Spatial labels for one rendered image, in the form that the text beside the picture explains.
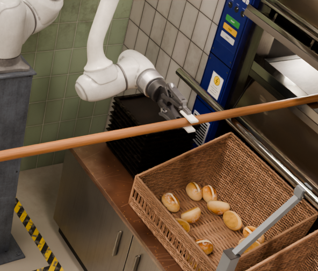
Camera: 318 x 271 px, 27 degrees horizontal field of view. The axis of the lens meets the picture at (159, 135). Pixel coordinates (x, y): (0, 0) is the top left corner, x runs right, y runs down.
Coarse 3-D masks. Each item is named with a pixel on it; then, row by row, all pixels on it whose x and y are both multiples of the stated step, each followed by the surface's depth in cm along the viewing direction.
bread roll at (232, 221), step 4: (224, 212) 279; (228, 212) 277; (232, 212) 277; (224, 216) 278; (228, 216) 277; (232, 216) 276; (236, 216) 275; (224, 220) 277; (228, 220) 276; (232, 220) 275; (236, 220) 274; (240, 220) 274; (228, 224) 275; (232, 224) 274; (236, 224) 273; (240, 224) 274; (232, 228) 274; (236, 228) 273; (240, 228) 274
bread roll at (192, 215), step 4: (192, 208) 276; (196, 208) 273; (184, 212) 272; (188, 212) 271; (192, 212) 271; (196, 212) 272; (200, 212) 274; (184, 216) 270; (188, 216) 270; (192, 216) 271; (196, 216) 272; (188, 220) 271; (192, 220) 271; (196, 220) 273
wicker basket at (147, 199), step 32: (192, 160) 285; (224, 160) 290; (256, 160) 277; (160, 192) 285; (224, 192) 289; (256, 192) 277; (288, 192) 265; (160, 224) 261; (192, 224) 274; (224, 224) 279; (256, 224) 276; (288, 224) 265; (192, 256) 246; (256, 256) 247
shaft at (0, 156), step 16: (304, 96) 252; (224, 112) 230; (240, 112) 233; (256, 112) 238; (128, 128) 209; (144, 128) 211; (160, 128) 215; (176, 128) 219; (48, 144) 193; (64, 144) 196; (80, 144) 199; (0, 160) 185
